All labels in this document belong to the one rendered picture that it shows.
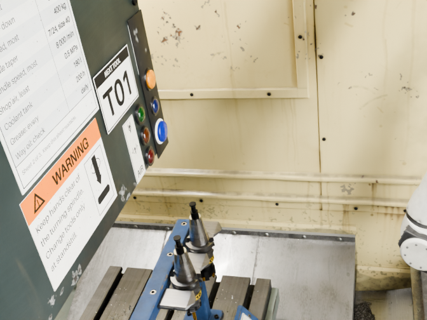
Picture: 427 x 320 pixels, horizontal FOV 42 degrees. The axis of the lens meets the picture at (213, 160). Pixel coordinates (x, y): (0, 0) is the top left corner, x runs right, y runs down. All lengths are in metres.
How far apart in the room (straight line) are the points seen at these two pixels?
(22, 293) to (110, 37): 0.30
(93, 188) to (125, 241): 1.32
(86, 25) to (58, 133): 0.13
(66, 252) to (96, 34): 0.24
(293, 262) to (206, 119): 0.52
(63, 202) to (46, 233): 0.04
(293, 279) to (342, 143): 0.45
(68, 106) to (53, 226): 0.12
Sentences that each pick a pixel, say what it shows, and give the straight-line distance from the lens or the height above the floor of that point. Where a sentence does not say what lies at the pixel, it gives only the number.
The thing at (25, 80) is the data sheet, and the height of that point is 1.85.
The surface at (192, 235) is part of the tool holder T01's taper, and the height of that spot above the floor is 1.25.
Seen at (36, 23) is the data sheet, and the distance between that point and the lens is 0.53.
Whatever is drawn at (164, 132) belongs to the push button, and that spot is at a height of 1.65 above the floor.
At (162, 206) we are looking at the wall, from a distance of 1.84.
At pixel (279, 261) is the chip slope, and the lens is 1.76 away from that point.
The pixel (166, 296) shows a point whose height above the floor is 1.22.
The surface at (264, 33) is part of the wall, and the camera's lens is 1.44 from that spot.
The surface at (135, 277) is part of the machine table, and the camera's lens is 1.67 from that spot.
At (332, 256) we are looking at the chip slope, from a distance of 1.75.
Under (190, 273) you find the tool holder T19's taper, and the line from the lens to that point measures 1.14.
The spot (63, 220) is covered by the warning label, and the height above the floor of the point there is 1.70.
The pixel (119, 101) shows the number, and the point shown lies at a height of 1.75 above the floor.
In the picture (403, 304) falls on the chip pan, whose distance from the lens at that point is 1.85.
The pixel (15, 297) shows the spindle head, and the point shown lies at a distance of 0.51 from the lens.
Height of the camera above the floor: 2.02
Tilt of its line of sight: 32 degrees down
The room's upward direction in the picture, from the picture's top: 9 degrees counter-clockwise
